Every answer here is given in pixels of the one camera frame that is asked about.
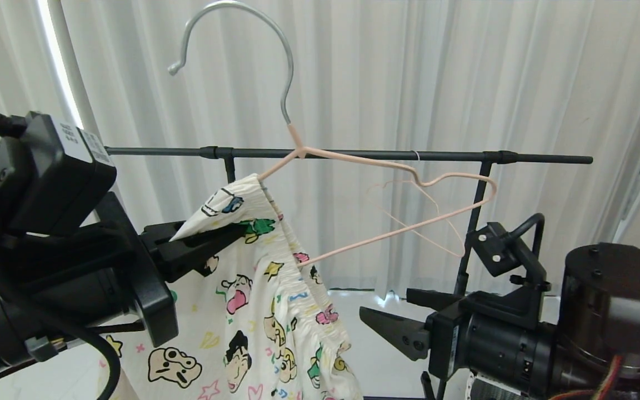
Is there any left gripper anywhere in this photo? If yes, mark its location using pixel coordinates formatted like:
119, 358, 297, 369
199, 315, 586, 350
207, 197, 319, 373
0, 192, 248, 348

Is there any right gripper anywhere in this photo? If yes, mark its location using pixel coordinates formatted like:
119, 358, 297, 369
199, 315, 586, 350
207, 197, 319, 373
360, 289, 564, 385

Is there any white laundry basket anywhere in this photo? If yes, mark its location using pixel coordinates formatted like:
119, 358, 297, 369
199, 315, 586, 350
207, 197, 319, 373
464, 371, 554, 400

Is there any pink clothes hanger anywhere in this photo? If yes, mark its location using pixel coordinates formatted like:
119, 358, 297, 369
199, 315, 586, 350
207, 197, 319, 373
366, 178, 467, 259
167, 0, 497, 268

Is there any cream printed garment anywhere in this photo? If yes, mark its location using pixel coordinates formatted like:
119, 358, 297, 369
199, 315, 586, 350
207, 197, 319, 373
97, 173, 365, 400

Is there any black clothes rack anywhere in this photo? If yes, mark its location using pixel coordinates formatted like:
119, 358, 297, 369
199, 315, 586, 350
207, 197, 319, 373
103, 146, 594, 400

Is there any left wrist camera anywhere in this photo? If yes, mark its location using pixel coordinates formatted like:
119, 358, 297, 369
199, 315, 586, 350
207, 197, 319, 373
0, 111, 118, 237

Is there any white curtain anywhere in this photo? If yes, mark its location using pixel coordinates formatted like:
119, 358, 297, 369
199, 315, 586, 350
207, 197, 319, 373
0, 0, 640, 295

